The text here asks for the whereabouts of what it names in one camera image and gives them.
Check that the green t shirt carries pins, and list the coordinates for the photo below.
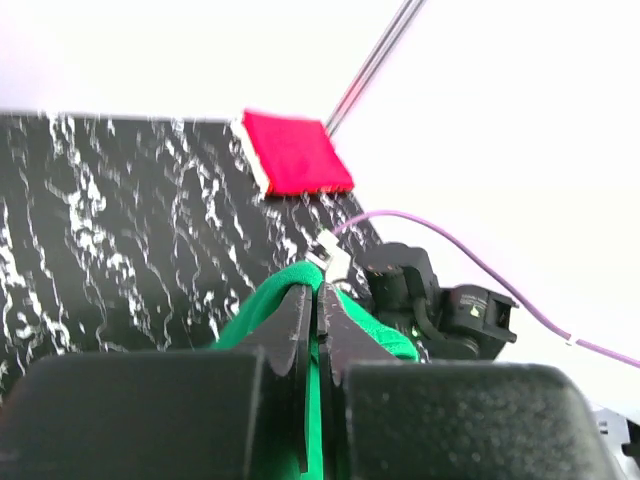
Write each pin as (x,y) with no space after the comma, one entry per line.
(252,312)

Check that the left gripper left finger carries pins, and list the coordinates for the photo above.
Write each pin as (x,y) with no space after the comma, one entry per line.
(284,339)

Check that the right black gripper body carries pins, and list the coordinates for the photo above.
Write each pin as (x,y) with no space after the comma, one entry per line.
(405,290)

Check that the folded red t shirt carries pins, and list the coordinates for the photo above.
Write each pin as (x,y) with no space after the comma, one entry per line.
(290,156)

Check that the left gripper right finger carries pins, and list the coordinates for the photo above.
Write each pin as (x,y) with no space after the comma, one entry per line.
(341,341)

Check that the black marbled table mat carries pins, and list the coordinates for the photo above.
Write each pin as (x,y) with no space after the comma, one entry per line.
(135,234)

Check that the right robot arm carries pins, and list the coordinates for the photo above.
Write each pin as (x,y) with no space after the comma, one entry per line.
(464,322)

